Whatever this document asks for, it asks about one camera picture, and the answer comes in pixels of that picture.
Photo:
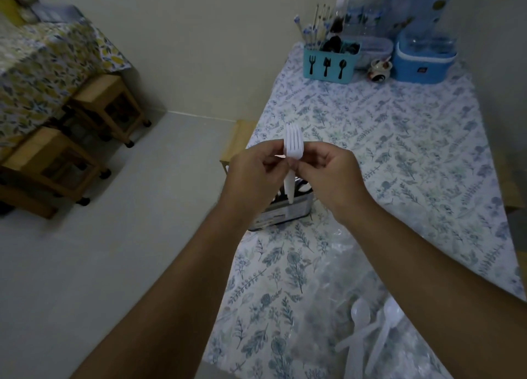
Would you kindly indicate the clear plastic bag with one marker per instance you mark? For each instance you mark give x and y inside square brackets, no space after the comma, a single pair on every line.
[329,276]

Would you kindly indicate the blue dotted package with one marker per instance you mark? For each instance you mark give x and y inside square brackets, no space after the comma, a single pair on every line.
[411,4]

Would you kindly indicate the wooden stool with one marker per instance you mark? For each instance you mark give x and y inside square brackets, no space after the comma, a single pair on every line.
[37,144]
[239,140]
[94,88]

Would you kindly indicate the blue floral tablecloth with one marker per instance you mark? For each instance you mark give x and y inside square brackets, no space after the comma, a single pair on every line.
[411,144]

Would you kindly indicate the steel cutlery caddy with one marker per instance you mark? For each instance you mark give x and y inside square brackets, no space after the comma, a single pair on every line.
[284,216]

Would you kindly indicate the person's right forearm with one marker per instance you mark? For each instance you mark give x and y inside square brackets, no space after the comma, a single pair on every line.
[432,300]

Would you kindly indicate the person's left hand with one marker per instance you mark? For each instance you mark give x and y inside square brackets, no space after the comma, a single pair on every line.
[251,181]

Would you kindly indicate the blue lidded container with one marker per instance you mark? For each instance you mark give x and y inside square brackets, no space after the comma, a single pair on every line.
[420,68]

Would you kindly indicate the black kitchen utensil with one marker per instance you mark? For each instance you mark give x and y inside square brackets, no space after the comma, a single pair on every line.
[331,44]

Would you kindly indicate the yellow green packet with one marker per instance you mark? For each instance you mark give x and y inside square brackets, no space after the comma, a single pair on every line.
[10,4]

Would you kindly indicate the bunch of white plastic cutlery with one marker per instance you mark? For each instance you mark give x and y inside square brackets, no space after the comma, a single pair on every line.
[304,187]

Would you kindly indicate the person's right hand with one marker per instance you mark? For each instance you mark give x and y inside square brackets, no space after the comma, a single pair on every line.
[337,181]

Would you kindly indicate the person's left forearm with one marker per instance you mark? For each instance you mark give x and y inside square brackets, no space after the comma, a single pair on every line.
[173,300]

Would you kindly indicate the blue grey flat packet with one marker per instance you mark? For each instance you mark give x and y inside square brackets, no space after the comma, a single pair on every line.
[57,12]

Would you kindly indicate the clear water bottle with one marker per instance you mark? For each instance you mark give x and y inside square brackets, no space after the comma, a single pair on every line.
[355,12]
[375,12]

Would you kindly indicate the white plastic spoon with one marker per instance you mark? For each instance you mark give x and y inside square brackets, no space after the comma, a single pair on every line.
[354,337]
[391,308]
[360,310]

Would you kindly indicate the bunch of chopsticks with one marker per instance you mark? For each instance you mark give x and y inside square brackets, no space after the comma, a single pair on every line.
[313,33]

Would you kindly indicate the teal utensil holder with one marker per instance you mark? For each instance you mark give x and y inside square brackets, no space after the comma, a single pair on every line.
[319,68]

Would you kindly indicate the stack of white plastic forks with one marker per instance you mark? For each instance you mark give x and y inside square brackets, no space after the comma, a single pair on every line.
[293,138]

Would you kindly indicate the clear plastic container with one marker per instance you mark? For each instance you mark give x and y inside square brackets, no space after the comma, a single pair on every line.
[376,47]

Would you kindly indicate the small white ceramic figurine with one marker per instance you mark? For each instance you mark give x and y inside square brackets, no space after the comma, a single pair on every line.
[379,72]

